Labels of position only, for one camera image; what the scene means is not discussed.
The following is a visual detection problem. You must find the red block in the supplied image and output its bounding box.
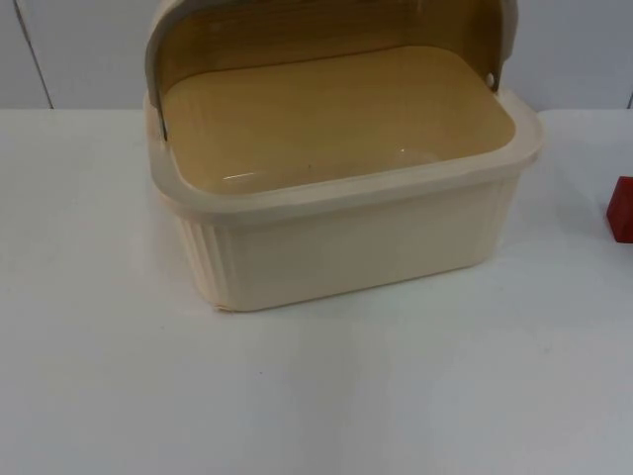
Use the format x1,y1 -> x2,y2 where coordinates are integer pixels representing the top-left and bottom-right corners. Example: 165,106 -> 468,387
604,174 -> 633,245

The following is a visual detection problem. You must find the cream box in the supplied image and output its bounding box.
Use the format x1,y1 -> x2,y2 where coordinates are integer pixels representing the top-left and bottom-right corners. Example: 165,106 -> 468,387
141,73 -> 546,314

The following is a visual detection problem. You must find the cream lid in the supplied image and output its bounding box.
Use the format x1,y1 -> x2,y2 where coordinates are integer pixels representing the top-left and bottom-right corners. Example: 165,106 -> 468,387
144,0 -> 521,139

